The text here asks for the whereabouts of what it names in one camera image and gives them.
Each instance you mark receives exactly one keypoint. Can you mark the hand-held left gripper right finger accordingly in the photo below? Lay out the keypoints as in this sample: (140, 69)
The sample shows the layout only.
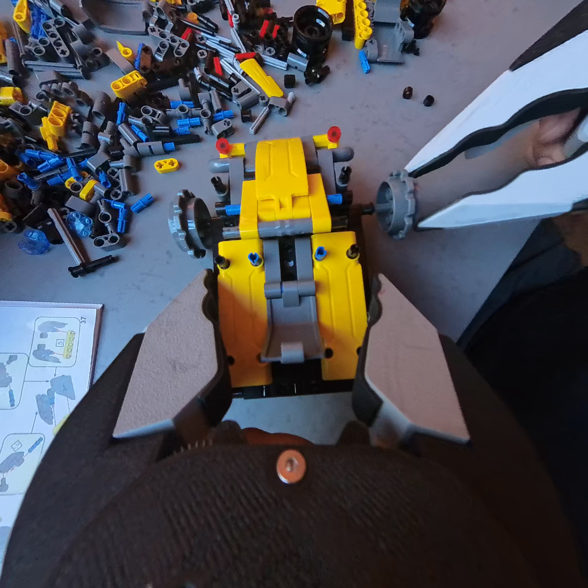
(409, 367)

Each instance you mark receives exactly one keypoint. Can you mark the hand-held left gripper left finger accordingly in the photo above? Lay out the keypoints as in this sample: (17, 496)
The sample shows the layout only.
(172, 363)

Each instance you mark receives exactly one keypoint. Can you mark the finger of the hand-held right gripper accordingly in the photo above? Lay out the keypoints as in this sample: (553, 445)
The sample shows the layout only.
(505, 101)
(505, 202)

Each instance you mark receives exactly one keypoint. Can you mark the grey toy wheel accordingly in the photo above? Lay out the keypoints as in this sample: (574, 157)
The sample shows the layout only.
(397, 204)

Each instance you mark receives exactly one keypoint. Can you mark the yellow toy brick car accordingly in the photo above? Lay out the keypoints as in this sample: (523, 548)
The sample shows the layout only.
(280, 220)

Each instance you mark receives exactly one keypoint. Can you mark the person's right hand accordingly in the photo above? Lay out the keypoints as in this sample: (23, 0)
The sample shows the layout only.
(556, 138)

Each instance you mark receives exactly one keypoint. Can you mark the person's black top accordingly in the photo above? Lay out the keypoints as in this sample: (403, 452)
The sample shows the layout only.
(542, 390)

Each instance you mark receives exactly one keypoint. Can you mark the white instruction booklet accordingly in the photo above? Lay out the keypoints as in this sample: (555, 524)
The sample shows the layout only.
(36, 390)

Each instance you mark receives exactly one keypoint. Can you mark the small yellow connector piece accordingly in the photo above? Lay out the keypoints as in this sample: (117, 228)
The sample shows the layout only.
(166, 165)

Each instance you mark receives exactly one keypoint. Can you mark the black rubber tyre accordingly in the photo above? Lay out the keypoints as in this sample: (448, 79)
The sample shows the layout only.
(312, 27)

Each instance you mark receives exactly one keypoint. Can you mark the yellow pointed panel piece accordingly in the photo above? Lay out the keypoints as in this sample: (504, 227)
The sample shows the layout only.
(262, 76)

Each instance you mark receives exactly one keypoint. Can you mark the pile of dark brick pieces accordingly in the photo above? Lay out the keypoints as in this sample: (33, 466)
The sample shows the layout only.
(115, 115)

